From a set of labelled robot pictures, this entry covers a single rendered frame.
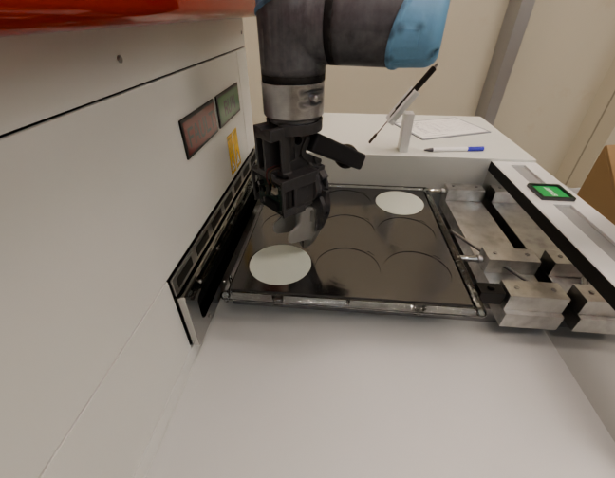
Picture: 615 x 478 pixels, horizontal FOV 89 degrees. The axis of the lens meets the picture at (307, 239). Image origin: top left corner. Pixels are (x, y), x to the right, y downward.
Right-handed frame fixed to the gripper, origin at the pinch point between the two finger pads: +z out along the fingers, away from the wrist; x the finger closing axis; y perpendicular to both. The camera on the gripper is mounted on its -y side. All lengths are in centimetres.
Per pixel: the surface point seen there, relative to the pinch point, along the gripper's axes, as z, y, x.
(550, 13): -29, -257, -52
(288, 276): 2.0, 6.7, 3.3
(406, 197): 2.0, -27.9, 0.9
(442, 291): 2.2, -8.0, 20.6
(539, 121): 41, -278, -39
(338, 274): 2.1, 0.7, 8.0
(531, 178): -3.5, -43.9, 18.0
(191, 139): -17.7, 12.9, -7.6
